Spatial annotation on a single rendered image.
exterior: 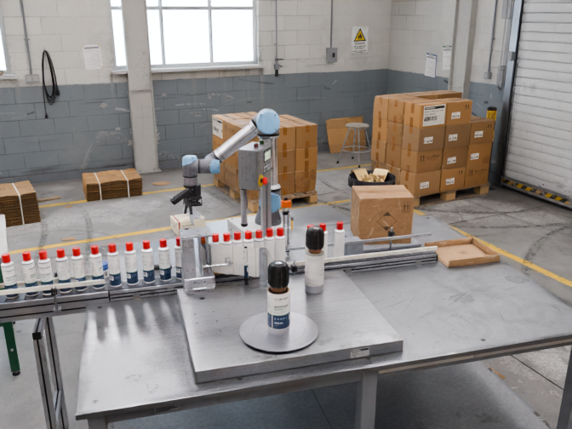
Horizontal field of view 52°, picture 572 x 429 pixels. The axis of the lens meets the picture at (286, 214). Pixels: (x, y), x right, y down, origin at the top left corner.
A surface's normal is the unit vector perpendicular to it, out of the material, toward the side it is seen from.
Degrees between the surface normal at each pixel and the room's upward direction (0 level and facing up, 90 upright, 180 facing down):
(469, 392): 1
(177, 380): 0
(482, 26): 90
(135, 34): 90
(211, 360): 0
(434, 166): 92
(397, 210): 90
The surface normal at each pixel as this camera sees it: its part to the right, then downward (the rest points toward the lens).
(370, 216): 0.07, 0.32
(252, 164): -0.33, 0.31
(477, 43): -0.90, 0.15
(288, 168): 0.48, 0.32
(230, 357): 0.00, -0.95
